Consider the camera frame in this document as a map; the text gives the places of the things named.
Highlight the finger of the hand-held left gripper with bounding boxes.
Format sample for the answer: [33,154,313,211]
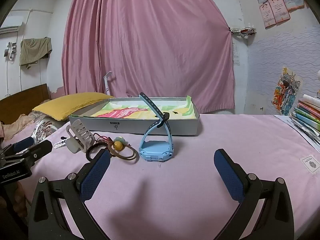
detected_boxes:
[5,140,53,167]
[0,137,35,156]

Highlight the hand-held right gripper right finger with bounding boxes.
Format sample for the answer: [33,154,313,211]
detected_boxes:
[214,149,295,240]

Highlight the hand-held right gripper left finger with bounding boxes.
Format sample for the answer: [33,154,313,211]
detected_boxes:
[28,149,112,240]

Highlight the black braided hair tie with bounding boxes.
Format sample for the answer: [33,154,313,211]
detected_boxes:
[86,142,112,162]

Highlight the brown hair tie yellow bead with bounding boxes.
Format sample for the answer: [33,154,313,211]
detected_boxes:
[107,136,140,162]

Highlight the white hair claw clip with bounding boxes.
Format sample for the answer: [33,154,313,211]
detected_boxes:
[66,119,95,153]

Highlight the grey box with colourful lining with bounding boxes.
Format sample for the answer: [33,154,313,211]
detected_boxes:
[69,95,200,137]

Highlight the blue smartwatch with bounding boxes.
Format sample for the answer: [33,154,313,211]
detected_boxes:
[139,92,175,161]

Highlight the small clear hair clip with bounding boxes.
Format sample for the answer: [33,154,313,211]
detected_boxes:
[54,139,68,150]

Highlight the floral pillow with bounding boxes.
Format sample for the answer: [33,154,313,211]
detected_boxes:
[0,99,65,145]

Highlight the wooden headboard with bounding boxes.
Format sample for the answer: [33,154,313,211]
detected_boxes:
[0,84,50,125]

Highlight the yellow pillow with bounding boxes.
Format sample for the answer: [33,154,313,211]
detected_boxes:
[32,92,115,122]

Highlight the pink bed sheet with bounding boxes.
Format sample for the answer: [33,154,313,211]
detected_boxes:
[0,114,320,240]

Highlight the loose white papers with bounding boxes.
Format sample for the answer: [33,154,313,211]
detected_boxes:
[274,114,320,153]

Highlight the white clip lamp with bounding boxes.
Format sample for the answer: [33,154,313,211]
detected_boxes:
[103,71,113,92]

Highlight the olive green hanging cloth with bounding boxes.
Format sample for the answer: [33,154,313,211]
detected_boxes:
[19,37,53,69]

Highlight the stack of books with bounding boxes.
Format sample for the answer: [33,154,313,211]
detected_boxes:
[291,94,320,140]

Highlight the white air conditioner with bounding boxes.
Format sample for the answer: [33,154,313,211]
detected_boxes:
[0,15,24,34]

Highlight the pink curtain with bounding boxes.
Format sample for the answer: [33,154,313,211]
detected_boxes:
[62,0,235,117]

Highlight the red string bracelet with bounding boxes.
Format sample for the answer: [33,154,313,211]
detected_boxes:
[94,134,113,143]

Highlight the colourful wall poster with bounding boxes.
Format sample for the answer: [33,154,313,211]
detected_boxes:
[272,66,303,115]

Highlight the wire wall shelf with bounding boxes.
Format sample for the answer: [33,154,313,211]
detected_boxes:
[229,26,257,39]

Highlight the group of pink wall certificates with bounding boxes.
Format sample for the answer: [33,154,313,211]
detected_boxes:
[254,0,305,29]

